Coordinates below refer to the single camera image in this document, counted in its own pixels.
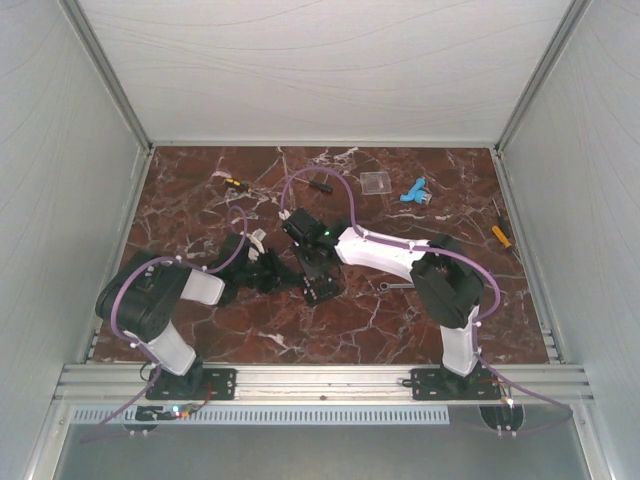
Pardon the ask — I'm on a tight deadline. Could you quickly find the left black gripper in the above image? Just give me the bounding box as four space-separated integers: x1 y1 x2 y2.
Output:
237 248 304 295

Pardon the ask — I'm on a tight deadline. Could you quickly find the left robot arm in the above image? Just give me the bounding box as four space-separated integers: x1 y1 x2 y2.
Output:
95 234 302 398

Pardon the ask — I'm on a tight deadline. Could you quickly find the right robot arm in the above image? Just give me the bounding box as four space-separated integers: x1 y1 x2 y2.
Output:
279 208 484 398

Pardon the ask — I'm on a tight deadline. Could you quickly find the clear plastic fuse box lid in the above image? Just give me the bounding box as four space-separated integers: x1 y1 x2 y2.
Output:
359 171 392 195

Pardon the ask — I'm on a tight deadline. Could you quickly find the silver wrench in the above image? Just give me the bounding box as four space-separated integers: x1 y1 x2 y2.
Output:
379 282 414 292

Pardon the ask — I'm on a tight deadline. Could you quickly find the black yellow screwdriver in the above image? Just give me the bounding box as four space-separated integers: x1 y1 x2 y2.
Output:
224 177 257 197

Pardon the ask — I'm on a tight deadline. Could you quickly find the blue plastic connector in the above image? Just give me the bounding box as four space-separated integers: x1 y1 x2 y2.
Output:
399 178 432 205

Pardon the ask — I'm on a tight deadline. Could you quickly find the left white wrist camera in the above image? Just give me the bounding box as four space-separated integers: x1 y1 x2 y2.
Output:
247 229 266 262

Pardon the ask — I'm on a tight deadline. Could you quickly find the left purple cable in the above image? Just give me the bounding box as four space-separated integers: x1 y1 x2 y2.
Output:
79 205 250 445

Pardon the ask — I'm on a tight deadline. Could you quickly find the purple cable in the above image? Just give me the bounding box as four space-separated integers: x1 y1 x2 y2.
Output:
279 167 576 437
79 205 250 445

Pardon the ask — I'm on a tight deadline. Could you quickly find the black handle screwdriver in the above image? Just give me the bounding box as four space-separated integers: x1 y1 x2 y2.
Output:
308 180 333 193

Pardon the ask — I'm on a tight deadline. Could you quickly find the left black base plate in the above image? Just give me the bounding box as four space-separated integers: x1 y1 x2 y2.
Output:
145 367 237 401

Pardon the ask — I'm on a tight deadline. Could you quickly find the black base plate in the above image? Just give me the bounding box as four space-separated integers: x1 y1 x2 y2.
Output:
400 366 502 401
145 367 237 401

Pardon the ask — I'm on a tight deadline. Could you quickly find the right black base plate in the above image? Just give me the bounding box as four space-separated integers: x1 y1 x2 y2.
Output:
400 366 502 401

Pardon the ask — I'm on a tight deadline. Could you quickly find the orange handle screwdriver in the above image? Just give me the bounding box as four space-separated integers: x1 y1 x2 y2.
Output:
491 225 520 260

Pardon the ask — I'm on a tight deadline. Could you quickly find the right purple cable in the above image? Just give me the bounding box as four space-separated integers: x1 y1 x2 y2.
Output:
279 167 576 437

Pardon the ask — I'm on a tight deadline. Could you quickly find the aluminium mounting rail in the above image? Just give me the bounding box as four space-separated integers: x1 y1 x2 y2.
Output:
54 363 594 405

